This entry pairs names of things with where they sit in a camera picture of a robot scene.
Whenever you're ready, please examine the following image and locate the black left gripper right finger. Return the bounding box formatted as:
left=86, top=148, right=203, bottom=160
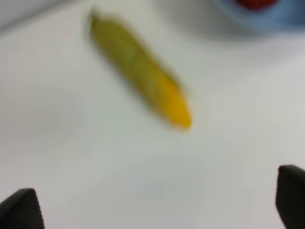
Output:
left=275, top=165, right=305, bottom=229

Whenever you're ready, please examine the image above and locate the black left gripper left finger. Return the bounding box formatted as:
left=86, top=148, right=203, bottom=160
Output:
left=0, top=188, right=45, bottom=229

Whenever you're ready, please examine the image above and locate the red pomegranate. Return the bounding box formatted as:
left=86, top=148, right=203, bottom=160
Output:
left=236, top=0, right=278, bottom=10

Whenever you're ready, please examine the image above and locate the blue plastic bowl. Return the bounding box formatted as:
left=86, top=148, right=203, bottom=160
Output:
left=214, top=0, right=305, bottom=33

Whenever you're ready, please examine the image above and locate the yellow corn cob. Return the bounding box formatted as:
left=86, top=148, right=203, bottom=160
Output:
left=90, top=10, right=192, bottom=129

